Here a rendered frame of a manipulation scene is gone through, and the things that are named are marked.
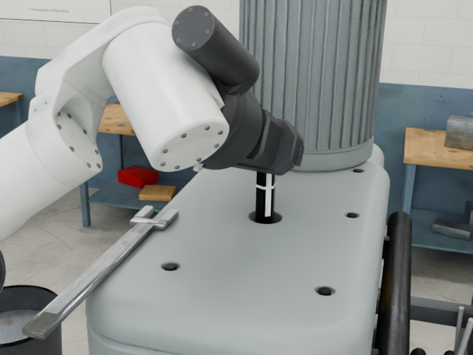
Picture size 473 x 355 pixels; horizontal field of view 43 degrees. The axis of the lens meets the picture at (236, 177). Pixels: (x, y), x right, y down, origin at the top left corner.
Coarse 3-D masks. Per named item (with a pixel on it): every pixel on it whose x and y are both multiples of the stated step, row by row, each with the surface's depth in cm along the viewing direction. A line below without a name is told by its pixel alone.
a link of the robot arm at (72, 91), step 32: (96, 32) 46; (64, 64) 46; (96, 64) 47; (64, 96) 47; (96, 96) 51; (32, 128) 46; (64, 128) 47; (96, 128) 52; (64, 160) 46; (96, 160) 49
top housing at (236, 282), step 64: (192, 192) 74; (320, 192) 74; (384, 192) 77; (128, 256) 58; (192, 256) 58; (256, 256) 59; (320, 256) 59; (128, 320) 50; (192, 320) 49; (256, 320) 49; (320, 320) 49
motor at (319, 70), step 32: (256, 0) 77; (288, 0) 74; (320, 0) 73; (352, 0) 74; (384, 0) 78; (256, 32) 78; (288, 32) 75; (320, 32) 74; (352, 32) 75; (288, 64) 77; (320, 64) 76; (352, 64) 77; (256, 96) 81; (288, 96) 78; (320, 96) 77; (352, 96) 79; (320, 128) 78; (352, 128) 80; (320, 160) 80; (352, 160) 82
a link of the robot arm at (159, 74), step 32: (128, 32) 45; (160, 32) 46; (192, 32) 43; (224, 32) 44; (128, 64) 45; (160, 64) 44; (192, 64) 46; (224, 64) 46; (256, 64) 50; (128, 96) 45; (160, 96) 43; (192, 96) 43; (224, 96) 50; (160, 128) 43; (192, 128) 42; (224, 128) 45; (160, 160) 44; (192, 160) 47
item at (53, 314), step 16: (144, 208) 67; (144, 224) 63; (160, 224) 63; (128, 240) 60; (112, 256) 57; (96, 272) 54; (80, 288) 51; (48, 304) 49; (64, 304) 49; (32, 320) 47; (48, 320) 47; (32, 336) 46
